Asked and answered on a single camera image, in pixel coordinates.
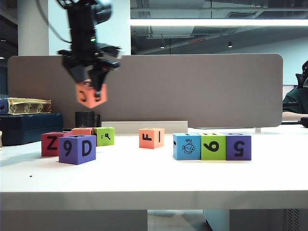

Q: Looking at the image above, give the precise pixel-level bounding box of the gold patterned block box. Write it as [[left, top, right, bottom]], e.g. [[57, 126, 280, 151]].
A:
[[8, 97, 52, 115]]

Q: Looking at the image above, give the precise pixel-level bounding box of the white ceiling light strip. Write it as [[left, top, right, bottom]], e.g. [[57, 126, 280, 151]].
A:
[[129, 18, 308, 26]]

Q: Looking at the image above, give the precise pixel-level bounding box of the orange foam block B C 8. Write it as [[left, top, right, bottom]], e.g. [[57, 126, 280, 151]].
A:
[[75, 81, 108, 109]]

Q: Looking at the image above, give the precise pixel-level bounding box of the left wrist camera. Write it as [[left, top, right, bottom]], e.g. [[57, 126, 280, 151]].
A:
[[100, 44, 123, 61]]

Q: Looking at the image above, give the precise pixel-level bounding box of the purple foam block 9 D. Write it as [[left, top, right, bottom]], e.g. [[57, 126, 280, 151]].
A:
[[58, 134, 97, 166]]

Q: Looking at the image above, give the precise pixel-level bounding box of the red foam block Z P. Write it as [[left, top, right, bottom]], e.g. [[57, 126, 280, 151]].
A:
[[41, 131, 73, 157]]

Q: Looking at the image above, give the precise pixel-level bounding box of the blue foam block fish I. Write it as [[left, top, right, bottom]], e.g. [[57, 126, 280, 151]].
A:
[[172, 133, 202, 161]]

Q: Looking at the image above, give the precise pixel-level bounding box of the dark blue case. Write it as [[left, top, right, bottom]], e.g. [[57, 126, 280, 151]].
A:
[[0, 113, 64, 146]]

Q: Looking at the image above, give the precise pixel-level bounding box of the green foam block T key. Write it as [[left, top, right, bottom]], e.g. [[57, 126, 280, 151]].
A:
[[92, 127, 116, 147]]

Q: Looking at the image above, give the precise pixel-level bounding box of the orange foam block xylophone F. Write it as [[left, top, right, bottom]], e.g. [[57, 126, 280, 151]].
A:
[[139, 128, 166, 149]]

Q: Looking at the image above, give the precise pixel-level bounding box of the small blue box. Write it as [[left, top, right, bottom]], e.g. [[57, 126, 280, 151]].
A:
[[0, 98, 10, 115]]

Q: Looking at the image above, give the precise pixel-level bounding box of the beige partition base bar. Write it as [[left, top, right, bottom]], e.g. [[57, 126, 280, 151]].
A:
[[101, 120, 189, 135]]

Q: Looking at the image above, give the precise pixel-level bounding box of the orange foam block Q 7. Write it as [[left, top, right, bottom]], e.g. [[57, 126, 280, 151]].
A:
[[71, 127, 93, 136]]

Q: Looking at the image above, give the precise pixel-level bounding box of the brown desk partition panel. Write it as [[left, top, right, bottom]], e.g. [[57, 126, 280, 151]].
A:
[[7, 53, 284, 128]]

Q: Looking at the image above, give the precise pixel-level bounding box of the seated person dark green top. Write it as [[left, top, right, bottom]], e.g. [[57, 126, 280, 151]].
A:
[[282, 60, 308, 121]]

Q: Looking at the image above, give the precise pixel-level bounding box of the purple foam block G 5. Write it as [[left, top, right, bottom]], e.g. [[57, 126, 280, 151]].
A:
[[222, 132, 252, 161]]

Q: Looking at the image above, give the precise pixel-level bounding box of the green foam block N 9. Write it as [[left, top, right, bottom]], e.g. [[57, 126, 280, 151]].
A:
[[197, 132, 227, 161]]

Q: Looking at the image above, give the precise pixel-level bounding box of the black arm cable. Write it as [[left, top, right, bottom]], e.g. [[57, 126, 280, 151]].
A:
[[36, 0, 73, 44]]

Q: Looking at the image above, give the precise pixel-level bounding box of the black mug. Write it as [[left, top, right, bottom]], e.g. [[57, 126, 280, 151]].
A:
[[75, 111, 101, 128]]

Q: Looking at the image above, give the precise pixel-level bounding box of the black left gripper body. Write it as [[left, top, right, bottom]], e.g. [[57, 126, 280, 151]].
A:
[[59, 48, 120, 71]]

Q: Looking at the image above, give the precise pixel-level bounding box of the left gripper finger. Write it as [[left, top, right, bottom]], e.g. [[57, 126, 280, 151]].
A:
[[89, 68, 108, 96], [68, 65, 87, 84]]

